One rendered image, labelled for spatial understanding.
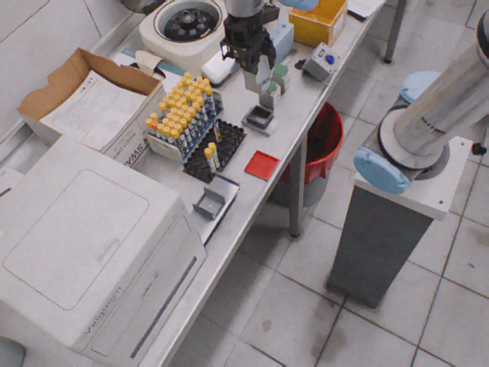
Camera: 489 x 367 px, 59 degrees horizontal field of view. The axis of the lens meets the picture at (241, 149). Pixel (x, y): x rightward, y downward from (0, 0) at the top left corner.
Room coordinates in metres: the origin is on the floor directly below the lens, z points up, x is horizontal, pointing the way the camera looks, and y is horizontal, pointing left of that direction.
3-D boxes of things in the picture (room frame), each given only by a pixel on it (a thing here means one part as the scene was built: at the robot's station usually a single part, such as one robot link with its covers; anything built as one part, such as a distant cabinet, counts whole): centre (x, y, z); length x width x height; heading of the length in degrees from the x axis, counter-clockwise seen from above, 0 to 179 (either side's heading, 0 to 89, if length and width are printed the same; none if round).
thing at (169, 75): (0.90, 0.22, 0.92); 0.24 x 0.12 x 0.10; 53
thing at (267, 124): (0.71, -0.06, 0.89); 0.09 x 0.05 x 0.04; 50
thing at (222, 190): (0.44, 0.10, 0.92); 0.21 x 0.07 x 0.05; 143
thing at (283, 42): (0.93, -0.15, 0.92); 0.10 x 0.07 x 0.10; 138
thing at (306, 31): (1.02, -0.28, 0.93); 0.13 x 0.13 x 0.10; 52
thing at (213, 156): (0.63, 0.07, 0.93); 0.17 x 0.09 x 0.11; 143
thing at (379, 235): (0.52, -0.40, 0.44); 0.20 x 0.20 x 0.87; 53
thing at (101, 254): (0.34, 0.30, 1.03); 0.31 x 0.27 x 0.30; 143
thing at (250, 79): (0.71, -0.06, 1.05); 0.05 x 0.04 x 0.06; 50
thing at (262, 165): (0.57, -0.04, 0.88); 0.07 x 0.07 x 0.01; 53
